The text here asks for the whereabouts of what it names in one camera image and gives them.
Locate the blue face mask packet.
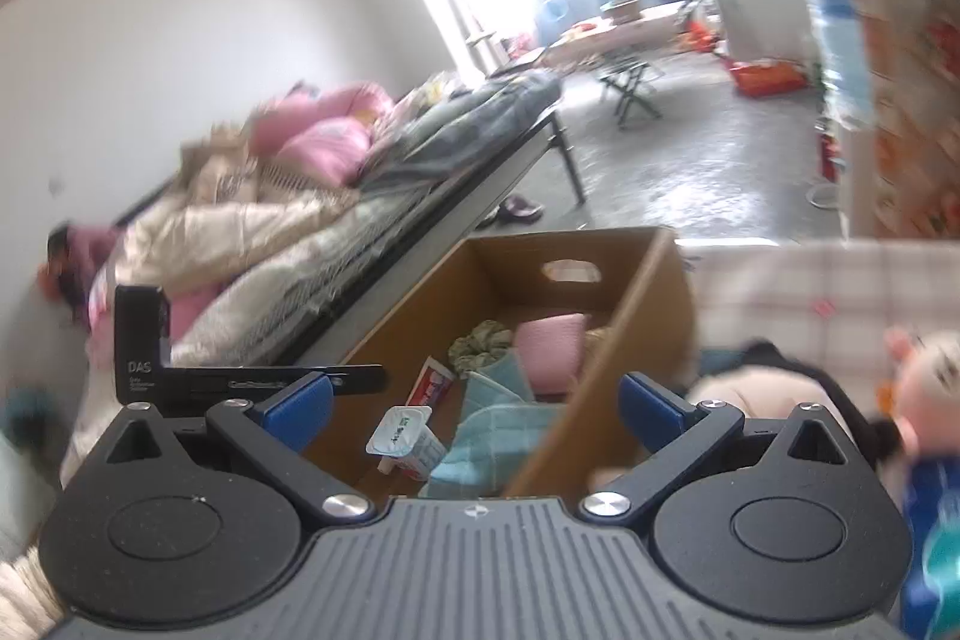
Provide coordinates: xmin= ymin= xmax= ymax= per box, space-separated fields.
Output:
xmin=898 ymin=455 xmax=960 ymax=640

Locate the dark pink slipper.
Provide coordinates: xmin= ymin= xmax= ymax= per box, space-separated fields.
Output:
xmin=478 ymin=194 xmax=546 ymax=230

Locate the pink sponge cloth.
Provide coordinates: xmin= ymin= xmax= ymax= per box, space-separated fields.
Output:
xmin=513 ymin=311 xmax=588 ymax=399

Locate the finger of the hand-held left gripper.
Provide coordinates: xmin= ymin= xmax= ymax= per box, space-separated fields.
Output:
xmin=330 ymin=365 xmax=386 ymax=398

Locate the person's beige fleece clothing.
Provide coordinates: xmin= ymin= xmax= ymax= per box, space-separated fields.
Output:
xmin=0 ymin=548 xmax=65 ymax=640

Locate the pink pillow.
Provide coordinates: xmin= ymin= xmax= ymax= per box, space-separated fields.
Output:
xmin=250 ymin=80 xmax=396 ymax=189

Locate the grey blanket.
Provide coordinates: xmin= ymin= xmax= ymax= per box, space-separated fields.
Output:
xmin=358 ymin=68 xmax=565 ymax=200

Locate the blue water bottle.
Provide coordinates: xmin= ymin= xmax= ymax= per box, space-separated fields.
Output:
xmin=790 ymin=0 xmax=876 ymax=133

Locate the bed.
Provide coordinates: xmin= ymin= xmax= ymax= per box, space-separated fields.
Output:
xmin=43 ymin=68 xmax=591 ymax=485

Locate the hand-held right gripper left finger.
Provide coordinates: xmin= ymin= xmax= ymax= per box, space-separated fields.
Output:
xmin=103 ymin=372 xmax=377 ymax=522

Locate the red basket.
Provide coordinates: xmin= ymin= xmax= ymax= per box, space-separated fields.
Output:
xmin=730 ymin=57 xmax=809 ymax=99

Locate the green scrunchie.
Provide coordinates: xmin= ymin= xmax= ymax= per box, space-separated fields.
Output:
xmin=448 ymin=319 xmax=520 ymax=376

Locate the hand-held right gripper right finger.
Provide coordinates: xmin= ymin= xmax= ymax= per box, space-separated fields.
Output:
xmin=580 ymin=371 xmax=854 ymax=526

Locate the cluttered low table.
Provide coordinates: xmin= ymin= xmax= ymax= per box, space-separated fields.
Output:
xmin=538 ymin=5 xmax=692 ymax=73

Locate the pink and black garment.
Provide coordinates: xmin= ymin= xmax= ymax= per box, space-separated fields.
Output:
xmin=43 ymin=222 xmax=122 ymax=327

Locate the cardboard box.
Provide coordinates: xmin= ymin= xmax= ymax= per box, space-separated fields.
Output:
xmin=302 ymin=224 xmax=700 ymax=504

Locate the teal quilted cloth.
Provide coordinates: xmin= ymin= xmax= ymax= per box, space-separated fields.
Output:
xmin=428 ymin=350 xmax=572 ymax=501

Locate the clear plastic cup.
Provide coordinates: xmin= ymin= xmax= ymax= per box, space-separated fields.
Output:
xmin=365 ymin=403 xmax=449 ymax=481

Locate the beige blanket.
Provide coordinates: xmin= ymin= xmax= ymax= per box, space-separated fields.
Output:
xmin=111 ymin=140 xmax=362 ymax=313

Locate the plaid tablecloth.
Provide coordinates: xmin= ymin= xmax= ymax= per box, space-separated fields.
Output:
xmin=677 ymin=237 xmax=960 ymax=387

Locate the black-haired plush doll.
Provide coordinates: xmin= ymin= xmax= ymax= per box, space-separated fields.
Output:
xmin=598 ymin=340 xmax=910 ymax=492

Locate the pink plush doll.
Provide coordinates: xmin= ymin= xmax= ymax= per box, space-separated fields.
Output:
xmin=872 ymin=323 xmax=960 ymax=462

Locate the folding stool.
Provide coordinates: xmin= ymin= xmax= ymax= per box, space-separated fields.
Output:
xmin=598 ymin=57 xmax=666 ymax=133

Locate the red toothpaste tube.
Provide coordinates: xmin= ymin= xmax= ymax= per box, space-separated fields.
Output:
xmin=404 ymin=354 xmax=458 ymax=410

